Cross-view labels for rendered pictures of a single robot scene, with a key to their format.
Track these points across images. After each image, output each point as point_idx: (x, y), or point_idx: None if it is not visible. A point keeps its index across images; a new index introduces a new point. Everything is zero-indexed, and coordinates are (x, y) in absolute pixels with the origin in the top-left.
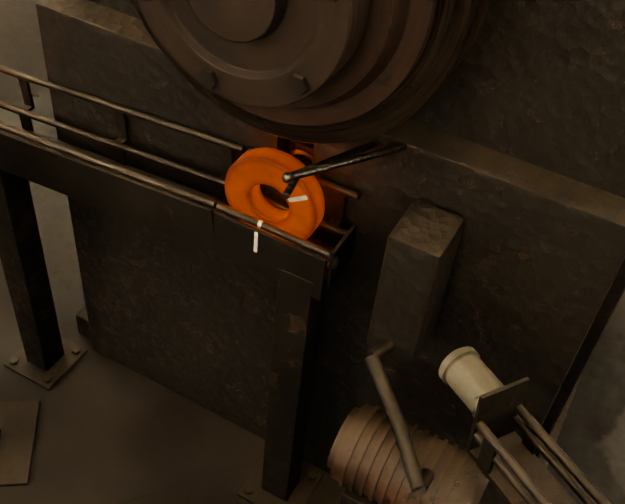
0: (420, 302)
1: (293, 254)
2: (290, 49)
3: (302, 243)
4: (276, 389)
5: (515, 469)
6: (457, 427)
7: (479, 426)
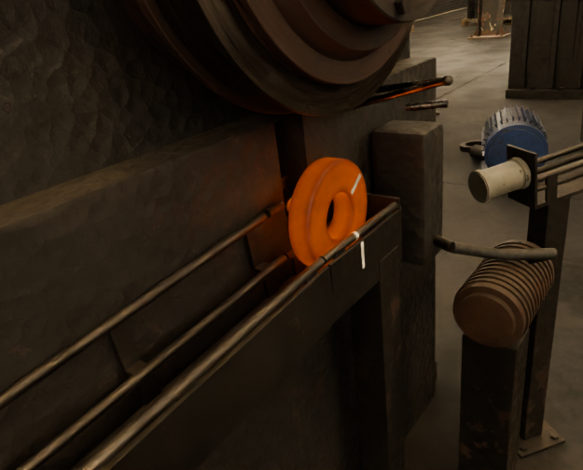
0: (442, 175)
1: (384, 230)
2: None
3: (382, 214)
4: (391, 407)
5: (573, 165)
6: (413, 310)
7: (539, 177)
